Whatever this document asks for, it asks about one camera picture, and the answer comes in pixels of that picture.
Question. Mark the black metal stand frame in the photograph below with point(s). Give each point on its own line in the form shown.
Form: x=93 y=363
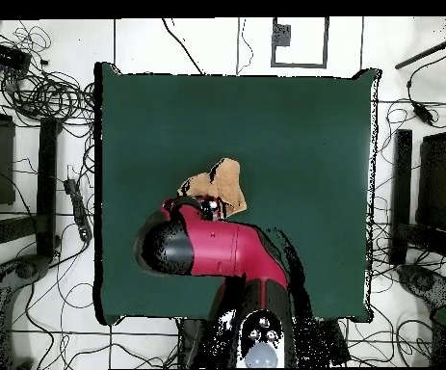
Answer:
x=401 y=192
x=47 y=185

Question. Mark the black tripod leg rod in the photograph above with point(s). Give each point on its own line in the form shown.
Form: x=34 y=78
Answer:
x=419 y=56

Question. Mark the black network switch box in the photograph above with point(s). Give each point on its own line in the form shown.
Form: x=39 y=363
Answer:
x=5 y=56

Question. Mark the dark grey square plate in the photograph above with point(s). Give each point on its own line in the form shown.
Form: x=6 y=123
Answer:
x=283 y=35

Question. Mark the tan terry cloth towel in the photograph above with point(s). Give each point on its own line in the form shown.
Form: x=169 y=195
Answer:
x=226 y=181

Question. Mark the black power adapter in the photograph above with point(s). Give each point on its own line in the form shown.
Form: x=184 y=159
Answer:
x=423 y=113

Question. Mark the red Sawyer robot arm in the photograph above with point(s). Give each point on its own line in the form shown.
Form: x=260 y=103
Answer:
x=215 y=246

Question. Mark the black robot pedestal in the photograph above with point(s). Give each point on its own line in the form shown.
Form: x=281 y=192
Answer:
x=191 y=343

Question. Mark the dark green table cloth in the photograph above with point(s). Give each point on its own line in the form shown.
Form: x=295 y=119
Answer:
x=303 y=154

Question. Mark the black office chair base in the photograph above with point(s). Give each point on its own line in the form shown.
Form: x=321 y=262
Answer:
x=26 y=269
x=425 y=283

